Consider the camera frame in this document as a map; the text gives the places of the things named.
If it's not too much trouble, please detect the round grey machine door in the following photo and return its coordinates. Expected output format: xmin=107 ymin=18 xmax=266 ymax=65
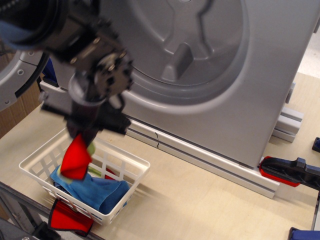
xmin=0 ymin=50 xmax=50 ymax=111

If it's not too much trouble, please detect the blue clamp pad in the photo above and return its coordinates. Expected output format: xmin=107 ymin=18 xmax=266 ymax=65
xmin=287 ymin=227 xmax=320 ymax=240

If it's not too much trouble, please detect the black blue clamp at edge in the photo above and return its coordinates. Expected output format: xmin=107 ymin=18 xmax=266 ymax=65
xmin=312 ymin=137 xmax=320 ymax=153

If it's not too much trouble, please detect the red black bar clamp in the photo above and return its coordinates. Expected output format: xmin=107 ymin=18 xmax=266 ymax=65
xmin=258 ymin=156 xmax=320 ymax=191

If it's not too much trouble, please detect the green cloth in basket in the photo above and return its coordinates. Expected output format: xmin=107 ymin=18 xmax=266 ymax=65
xmin=87 ymin=166 xmax=102 ymax=178

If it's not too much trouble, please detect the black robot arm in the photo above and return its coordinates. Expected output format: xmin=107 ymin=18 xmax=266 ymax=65
xmin=0 ymin=0 xmax=133 ymax=144

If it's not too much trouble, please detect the red cloth under basket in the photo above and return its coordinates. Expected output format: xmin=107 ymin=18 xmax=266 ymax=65
xmin=48 ymin=199 xmax=94 ymax=237

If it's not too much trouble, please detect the yellow-green cloth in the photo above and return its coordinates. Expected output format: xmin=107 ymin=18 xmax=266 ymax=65
xmin=56 ymin=143 xmax=96 ymax=184

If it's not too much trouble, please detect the red cloth in basket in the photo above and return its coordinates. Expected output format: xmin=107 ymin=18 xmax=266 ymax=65
xmin=104 ymin=168 xmax=116 ymax=180

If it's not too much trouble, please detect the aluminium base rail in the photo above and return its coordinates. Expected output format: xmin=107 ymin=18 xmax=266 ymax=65
xmin=39 ymin=77 xmax=305 ymax=200

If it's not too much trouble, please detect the red cloth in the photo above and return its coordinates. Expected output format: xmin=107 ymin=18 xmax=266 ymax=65
xmin=60 ymin=133 xmax=92 ymax=181
xmin=48 ymin=199 xmax=94 ymax=237
xmin=104 ymin=168 xmax=116 ymax=180

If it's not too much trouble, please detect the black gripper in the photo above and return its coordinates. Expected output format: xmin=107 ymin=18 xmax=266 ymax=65
xmin=41 ymin=96 xmax=131 ymax=144

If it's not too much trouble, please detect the blue cloth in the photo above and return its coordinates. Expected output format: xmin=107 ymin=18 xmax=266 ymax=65
xmin=50 ymin=166 xmax=130 ymax=215

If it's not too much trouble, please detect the grey toy laundry machine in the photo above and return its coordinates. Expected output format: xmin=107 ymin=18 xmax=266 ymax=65
xmin=100 ymin=0 xmax=320 ymax=167

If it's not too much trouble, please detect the white plastic basket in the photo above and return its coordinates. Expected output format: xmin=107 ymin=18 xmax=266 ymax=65
xmin=19 ymin=129 xmax=150 ymax=225

